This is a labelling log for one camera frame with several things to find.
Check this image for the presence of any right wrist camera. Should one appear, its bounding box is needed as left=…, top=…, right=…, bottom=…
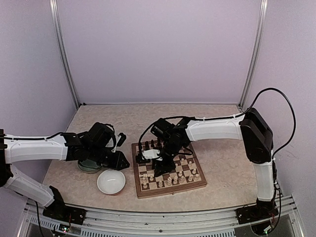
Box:
left=135, top=149, right=162, bottom=164

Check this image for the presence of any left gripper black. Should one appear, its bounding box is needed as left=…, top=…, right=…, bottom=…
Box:
left=87, top=145, right=130, bottom=170

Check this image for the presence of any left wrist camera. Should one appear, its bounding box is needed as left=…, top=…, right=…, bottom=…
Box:
left=112, top=132, right=126, bottom=153

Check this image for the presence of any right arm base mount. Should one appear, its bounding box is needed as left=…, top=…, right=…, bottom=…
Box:
left=236, top=205, right=278, bottom=225

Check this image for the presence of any aluminium frame post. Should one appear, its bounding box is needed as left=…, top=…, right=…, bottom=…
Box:
left=238, top=0, right=269, bottom=110
left=49, top=0, right=80, bottom=110

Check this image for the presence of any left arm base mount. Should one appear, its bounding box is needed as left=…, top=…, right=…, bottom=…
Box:
left=43, top=206, right=86, bottom=225

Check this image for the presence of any white ceramic bowl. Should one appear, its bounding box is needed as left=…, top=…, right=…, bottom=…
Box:
left=97, top=169, right=126, bottom=195

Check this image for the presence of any right aluminium frame post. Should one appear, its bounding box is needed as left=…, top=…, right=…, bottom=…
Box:
left=238, top=0, right=269, bottom=110

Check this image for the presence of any wooden chess board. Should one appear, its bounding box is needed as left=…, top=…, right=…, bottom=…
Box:
left=131, top=143, right=207, bottom=198

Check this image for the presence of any left aluminium frame post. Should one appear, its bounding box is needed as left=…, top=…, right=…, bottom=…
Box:
left=49, top=0, right=80, bottom=110

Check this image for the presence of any front aluminium rail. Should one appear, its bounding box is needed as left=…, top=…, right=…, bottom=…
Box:
left=17, top=196, right=304, bottom=237

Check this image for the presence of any black chess pieces row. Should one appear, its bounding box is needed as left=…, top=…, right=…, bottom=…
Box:
left=141, top=139, right=163, bottom=151

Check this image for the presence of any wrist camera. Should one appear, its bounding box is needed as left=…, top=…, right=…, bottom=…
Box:
left=135, top=149, right=162, bottom=164
left=112, top=132, right=126, bottom=153

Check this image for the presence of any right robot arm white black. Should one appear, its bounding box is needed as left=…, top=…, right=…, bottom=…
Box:
left=140, top=104, right=277, bottom=219

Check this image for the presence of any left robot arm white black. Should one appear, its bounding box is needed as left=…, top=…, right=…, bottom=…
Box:
left=0, top=122, right=130, bottom=220

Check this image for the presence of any green glass bowl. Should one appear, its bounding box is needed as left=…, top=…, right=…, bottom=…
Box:
left=78, top=160, right=101, bottom=174

